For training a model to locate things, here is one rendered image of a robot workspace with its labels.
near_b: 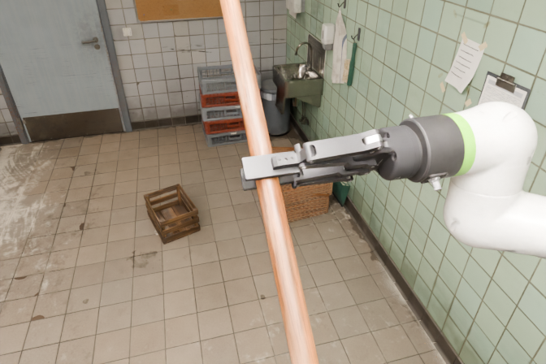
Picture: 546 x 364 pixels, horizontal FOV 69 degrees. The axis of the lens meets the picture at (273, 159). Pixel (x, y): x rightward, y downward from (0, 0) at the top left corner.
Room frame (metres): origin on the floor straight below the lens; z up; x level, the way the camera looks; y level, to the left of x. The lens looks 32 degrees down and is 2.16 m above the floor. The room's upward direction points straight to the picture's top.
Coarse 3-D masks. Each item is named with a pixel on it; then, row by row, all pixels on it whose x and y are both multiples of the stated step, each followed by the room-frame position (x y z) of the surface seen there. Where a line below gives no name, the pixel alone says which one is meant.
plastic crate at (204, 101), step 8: (200, 88) 3.82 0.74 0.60; (200, 96) 3.89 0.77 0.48; (208, 96) 3.67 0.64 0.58; (216, 96) 3.68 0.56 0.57; (224, 96) 3.70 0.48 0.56; (232, 96) 3.92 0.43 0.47; (208, 104) 3.71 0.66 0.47; (216, 104) 3.68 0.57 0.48; (224, 104) 3.70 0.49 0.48; (232, 104) 3.71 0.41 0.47
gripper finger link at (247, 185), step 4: (240, 172) 0.44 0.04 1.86; (240, 176) 0.44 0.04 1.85; (244, 176) 0.44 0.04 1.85; (280, 176) 0.44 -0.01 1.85; (284, 176) 0.44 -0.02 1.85; (288, 176) 0.44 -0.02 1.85; (292, 176) 0.44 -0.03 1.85; (244, 180) 0.43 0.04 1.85; (252, 180) 0.43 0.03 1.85; (280, 180) 0.44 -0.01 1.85; (284, 180) 0.44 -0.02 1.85; (288, 180) 0.44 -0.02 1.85; (292, 180) 0.44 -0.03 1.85; (244, 184) 0.43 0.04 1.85; (248, 184) 0.43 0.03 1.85; (252, 184) 0.43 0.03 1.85; (280, 184) 0.44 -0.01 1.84; (244, 188) 0.42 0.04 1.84; (248, 188) 0.42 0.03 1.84; (252, 188) 0.43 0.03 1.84; (256, 188) 0.43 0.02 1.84
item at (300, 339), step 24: (240, 24) 0.61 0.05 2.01; (240, 48) 0.57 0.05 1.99; (240, 72) 0.54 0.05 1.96; (240, 96) 0.52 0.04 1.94; (264, 120) 0.49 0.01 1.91; (264, 144) 0.45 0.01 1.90; (264, 192) 0.40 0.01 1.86; (264, 216) 0.38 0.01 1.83; (288, 240) 0.35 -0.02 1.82; (288, 264) 0.33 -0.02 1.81; (288, 288) 0.30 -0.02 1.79; (288, 312) 0.29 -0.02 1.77; (288, 336) 0.27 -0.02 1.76; (312, 336) 0.27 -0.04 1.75; (312, 360) 0.25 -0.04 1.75
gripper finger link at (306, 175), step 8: (312, 168) 0.46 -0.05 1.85; (320, 168) 0.46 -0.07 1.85; (328, 168) 0.46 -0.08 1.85; (336, 168) 0.46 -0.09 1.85; (360, 168) 0.46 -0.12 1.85; (368, 168) 0.46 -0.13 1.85; (304, 176) 0.45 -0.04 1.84; (312, 176) 0.45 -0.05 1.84; (320, 176) 0.45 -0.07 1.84; (328, 176) 0.46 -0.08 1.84; (344, 176) 0.46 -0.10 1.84; (296, 184) 0.44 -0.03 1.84
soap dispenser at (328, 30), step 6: (324, 24) 3.21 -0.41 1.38; (330, 24) 3.21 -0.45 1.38; (324, 30) 3.19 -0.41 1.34; (330, 30) 3.18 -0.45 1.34; (324, 36) 3.18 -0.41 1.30; (330, 36) 3.18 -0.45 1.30; (324, 42) 3.18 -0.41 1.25; (330, 42) 3.18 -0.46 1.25; (324, 48) 3.20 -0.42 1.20; (330, 48) 3.20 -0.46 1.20
